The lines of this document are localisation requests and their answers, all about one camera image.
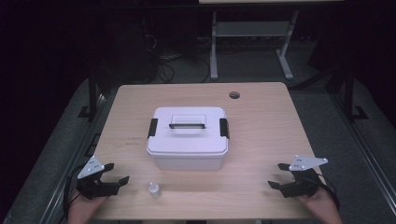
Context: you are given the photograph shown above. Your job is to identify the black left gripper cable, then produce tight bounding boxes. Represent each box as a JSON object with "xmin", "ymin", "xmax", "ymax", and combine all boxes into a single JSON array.
[{"xmin": 63, "ymin": 166, "xmax": 86, "ymax": 220}]

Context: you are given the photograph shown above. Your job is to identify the black frame post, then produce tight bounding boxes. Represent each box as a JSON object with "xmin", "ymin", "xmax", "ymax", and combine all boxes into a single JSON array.
[
  {"xmin": 342, "ymin": 66, "xmax": 369, "ymax": 122},
  {"xmin": 78, "ymin": 69, "xmax": 101, "ymax": 122}
]

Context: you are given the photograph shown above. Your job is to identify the aluminium floor rail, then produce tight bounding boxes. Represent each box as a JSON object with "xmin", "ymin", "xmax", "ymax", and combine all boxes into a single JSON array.
[
  {"xmin": 38, "ymin": 90, "xmax": 110, "ymax": 224},
  {"xmin": 329, "ymin": 92, "xmax": 396, "ymax": 217}
]

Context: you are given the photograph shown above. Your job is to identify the white storage box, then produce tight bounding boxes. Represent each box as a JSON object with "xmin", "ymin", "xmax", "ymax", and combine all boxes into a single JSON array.
[{"xmin": 153, "ymin": 151, "xmax": 226, "ymax": 172}]

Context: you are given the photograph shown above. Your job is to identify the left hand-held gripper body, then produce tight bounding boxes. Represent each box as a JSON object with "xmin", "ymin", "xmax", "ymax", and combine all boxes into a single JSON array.
[{"xmin": 77, "ymin": 155, "xmax": 121, "ymax": 201}]

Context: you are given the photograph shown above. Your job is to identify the person's right hand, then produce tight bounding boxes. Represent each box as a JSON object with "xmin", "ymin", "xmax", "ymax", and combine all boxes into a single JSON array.
[{"xmin": 298, "ymin": 186, "xmax": 344, "ymax": 224}]

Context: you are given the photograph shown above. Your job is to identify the white storage box lid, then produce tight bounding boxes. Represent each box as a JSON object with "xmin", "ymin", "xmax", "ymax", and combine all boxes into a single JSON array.
[{"xmin": 146, "ymin": 106, "xmax": 231, "ymax": 158}]

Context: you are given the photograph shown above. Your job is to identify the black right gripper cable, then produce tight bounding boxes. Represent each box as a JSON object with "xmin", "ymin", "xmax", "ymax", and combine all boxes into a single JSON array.
[{"xmin": 316, "ymin": 174, "xmax": 341, "ymax": 213}]

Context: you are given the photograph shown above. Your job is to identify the tangle of black floor cables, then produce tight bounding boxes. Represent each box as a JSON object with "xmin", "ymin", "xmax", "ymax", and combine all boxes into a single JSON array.
[{"xmin": 144, "ymin": 32, "xmax": 213, "ymax": 84}]

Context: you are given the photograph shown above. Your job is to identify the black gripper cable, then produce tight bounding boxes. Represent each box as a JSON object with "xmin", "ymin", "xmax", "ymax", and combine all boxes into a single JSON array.
[
  {"xmin": 316, "ymin": 174, "xmax": 341, "ymax": 213},
  {"xmin": 63, "ymin": 166, "xmax": 86, "ymax": 220}
]

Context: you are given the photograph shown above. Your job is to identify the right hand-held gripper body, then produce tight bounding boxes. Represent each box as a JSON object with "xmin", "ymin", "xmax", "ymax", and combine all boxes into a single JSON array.
[{"xmin": 279, "ymin": 154, "xmax": 329, "ymax": 199}]

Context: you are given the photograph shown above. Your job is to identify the person's left hand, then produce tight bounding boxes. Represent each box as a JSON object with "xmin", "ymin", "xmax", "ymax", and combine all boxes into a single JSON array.
[{"xmin": 66, "ymin": 189, "xmax": 108, "ymax": 224}]

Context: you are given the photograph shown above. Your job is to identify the small clear bottle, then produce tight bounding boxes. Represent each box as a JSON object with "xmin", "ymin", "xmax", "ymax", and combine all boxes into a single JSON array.
[{"xmin": 148, "ymin": 182, "xmax": 163, "ymax": 200}]

